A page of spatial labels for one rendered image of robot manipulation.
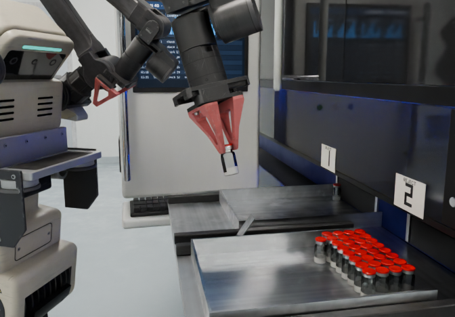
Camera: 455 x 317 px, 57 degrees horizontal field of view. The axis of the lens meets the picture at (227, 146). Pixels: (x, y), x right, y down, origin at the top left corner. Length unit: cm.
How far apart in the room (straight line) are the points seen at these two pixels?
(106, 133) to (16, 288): 514
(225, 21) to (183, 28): 6
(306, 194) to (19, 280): 75
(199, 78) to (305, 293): 38
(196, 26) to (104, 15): 548
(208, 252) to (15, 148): 46
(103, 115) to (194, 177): 462
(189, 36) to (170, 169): 93
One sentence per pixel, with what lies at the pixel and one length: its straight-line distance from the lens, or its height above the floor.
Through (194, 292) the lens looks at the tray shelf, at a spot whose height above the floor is 88.
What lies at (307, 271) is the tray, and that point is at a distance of 79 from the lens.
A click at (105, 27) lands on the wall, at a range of 607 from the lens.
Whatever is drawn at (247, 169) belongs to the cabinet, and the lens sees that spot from 155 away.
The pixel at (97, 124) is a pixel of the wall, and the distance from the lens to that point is 609.
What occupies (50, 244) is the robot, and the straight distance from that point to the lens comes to 117.
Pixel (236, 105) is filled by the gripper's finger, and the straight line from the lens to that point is 60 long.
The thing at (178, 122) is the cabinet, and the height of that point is 107.
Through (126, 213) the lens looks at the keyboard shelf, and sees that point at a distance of 135.
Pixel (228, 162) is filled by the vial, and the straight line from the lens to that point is 61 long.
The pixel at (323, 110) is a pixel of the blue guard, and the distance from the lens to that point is 111.
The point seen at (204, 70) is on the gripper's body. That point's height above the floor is 123.
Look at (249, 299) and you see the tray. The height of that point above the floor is 88.
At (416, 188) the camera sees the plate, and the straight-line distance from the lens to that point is 78.
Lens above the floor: 123
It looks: 10 degrees down
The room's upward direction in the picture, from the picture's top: straight up
